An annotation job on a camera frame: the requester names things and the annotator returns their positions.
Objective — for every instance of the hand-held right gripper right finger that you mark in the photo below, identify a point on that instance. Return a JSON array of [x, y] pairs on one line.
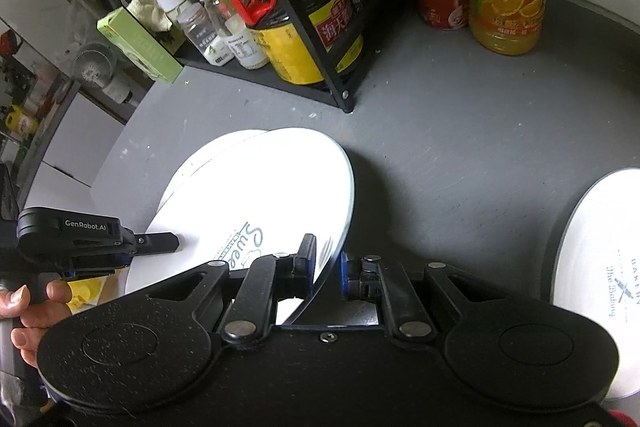
[[344, 277]]

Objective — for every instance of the white desk fan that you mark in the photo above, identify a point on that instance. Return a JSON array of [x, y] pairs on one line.
[[95, 67]]

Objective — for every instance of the white plate dark emblem print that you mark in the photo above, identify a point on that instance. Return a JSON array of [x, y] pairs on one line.
[[600, 232]]

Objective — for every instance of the white plate blue script print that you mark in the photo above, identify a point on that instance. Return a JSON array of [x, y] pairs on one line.
[[260, 187]]

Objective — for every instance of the person's left hand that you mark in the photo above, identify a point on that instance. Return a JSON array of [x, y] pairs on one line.
[[30, 332]]

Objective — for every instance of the green tissue box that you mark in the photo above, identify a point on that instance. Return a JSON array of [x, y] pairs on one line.
[[145, 49]]

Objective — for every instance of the small clear jar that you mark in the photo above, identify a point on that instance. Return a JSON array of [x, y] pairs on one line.
[[200, 32]]

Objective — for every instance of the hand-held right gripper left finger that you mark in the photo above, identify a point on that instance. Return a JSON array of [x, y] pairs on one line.
[[310, 262]]

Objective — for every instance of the white plate small grey marks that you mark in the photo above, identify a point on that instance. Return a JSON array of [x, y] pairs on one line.
[[182, 167]]

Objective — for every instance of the small white label jar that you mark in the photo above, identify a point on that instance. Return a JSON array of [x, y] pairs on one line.
[[246, 47]]

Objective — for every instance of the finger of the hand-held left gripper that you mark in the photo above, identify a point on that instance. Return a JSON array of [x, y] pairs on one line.
[[155, 242], [100, 269]]

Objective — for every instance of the black metal rack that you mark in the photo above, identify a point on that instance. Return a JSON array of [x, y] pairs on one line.
[[312, 32]]

